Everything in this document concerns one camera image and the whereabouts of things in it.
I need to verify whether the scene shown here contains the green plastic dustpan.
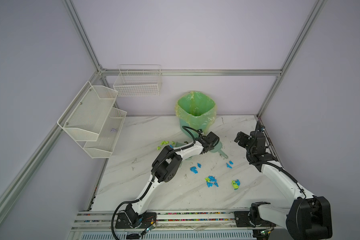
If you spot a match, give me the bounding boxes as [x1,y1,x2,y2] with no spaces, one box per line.
[171,142,229,159]

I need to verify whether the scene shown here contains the blue green scrap cluster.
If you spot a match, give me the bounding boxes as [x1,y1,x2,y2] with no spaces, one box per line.
[205,176,219,188]

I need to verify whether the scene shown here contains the green blue scrap ball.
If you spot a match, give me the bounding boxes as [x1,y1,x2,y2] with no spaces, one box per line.
[232,180,241,190]

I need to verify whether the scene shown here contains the yellow-green bin liner bag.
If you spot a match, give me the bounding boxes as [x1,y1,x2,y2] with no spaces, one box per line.
[175,90,217,133]

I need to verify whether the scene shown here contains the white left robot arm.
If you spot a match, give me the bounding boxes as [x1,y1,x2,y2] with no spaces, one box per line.
[111,130,220,228]

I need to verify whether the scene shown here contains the aluminium frame post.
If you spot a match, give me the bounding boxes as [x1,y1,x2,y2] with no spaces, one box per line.
[62,0,102,72]

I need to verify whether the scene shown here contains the white mesh wall shelf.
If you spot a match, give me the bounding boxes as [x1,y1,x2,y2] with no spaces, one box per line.
[57,82,127,159]

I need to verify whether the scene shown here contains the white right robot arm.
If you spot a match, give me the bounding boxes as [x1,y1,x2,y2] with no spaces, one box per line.
[234,130,333,240]

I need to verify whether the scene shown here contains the white wire wall basket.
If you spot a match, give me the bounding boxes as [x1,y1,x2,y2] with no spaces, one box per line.
[113,65,162,97]

